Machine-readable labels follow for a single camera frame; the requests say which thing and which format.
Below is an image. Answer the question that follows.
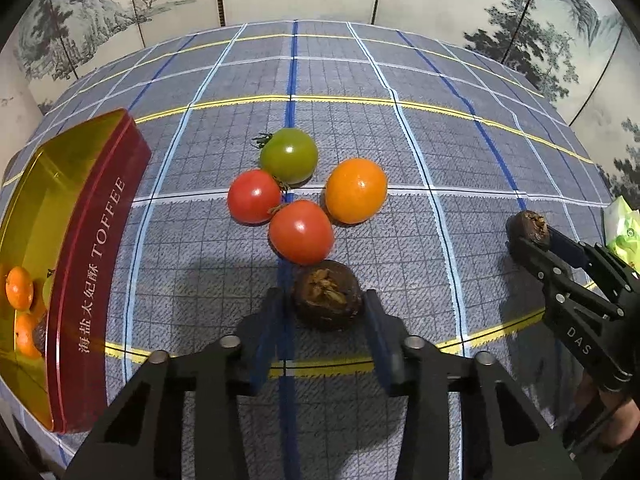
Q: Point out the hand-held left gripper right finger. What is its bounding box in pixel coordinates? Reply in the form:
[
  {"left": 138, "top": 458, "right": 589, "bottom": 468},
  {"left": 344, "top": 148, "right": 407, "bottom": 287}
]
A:
[{"left": 362, "top": 289, "right": 583, "bottom": 480}]

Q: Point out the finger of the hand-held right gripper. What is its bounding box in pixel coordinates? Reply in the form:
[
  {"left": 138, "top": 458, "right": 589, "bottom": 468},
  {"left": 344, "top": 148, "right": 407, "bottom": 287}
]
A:
[
  {"left": 510, "top": 237, "right": 568, "bottom": 311},
  {"left": 548, "top": 227, "right": 638, "bottom": 306}
]

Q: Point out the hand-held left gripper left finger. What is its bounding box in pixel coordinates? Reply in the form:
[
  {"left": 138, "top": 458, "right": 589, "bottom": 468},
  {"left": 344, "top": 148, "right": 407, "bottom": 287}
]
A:
[{"left": 65, "top": 287, "right": 286, "bottom": 480}]

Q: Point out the red tomato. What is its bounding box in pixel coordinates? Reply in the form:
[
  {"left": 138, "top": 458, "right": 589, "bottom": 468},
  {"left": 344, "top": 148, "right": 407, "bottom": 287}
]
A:
[
  {"left": 227, "top": 169, "right": 283, "bottom": 225},
  {"left": 268, "top": 200, "right": 335, "bottom": 266}
]

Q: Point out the orange tomato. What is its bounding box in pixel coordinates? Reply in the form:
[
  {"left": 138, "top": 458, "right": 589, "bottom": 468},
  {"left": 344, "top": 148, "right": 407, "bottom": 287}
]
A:
[{"left": 325, "top": 158, "right": 389, "bottom": 225}]

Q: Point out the red and gold tin box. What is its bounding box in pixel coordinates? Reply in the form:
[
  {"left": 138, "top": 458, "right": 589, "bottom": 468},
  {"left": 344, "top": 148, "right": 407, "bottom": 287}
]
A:
[{"left": 0, "top": 108, "right": 153, "bottom": 433}]

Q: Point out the green tomato with stem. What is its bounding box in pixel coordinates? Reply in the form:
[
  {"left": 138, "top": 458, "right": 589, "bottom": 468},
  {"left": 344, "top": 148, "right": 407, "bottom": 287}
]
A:
[{"left": 251, "top": 128, "right": 319, "bottom": 186}]

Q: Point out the small mandarin orange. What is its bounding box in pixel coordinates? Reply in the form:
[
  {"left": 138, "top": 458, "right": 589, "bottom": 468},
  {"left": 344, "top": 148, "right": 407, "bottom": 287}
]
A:
[{"left": 14, "top": 312, "right": 43, "bottom": 360}]

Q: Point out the large mandarin orange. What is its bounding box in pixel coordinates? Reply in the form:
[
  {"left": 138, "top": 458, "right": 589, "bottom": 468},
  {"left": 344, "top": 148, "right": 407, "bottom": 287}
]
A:
[{"left": 5, "top": 266, "right": 35, "bottom": 310}]

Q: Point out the person's right hand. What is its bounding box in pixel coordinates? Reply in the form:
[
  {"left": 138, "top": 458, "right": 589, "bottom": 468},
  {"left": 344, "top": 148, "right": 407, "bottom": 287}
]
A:
[{"left": 575, "top": 375, "right": 640, "bottom": 448}]

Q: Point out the green packet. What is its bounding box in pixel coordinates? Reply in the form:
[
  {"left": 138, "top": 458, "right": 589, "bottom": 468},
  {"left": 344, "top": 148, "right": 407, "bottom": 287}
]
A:
[{"left": 602, "top": 196, "right": 640, "bottom": 273}]

